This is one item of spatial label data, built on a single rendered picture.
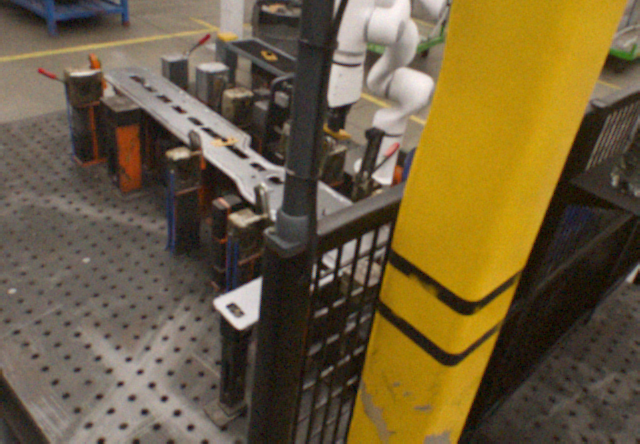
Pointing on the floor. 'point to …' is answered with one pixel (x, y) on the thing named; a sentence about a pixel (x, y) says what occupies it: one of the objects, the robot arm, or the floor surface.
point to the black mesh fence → (285, 361)
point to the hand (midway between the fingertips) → (336, 121)
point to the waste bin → (276, 23)
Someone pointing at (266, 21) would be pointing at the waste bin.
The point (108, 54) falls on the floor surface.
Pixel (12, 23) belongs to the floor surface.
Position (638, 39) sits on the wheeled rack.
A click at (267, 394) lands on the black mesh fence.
